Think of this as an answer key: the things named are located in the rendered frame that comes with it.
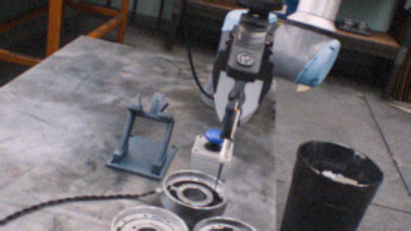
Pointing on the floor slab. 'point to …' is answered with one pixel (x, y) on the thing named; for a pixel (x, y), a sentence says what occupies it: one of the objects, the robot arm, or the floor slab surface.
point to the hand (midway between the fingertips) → (231, 118)
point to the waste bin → (329, 188)
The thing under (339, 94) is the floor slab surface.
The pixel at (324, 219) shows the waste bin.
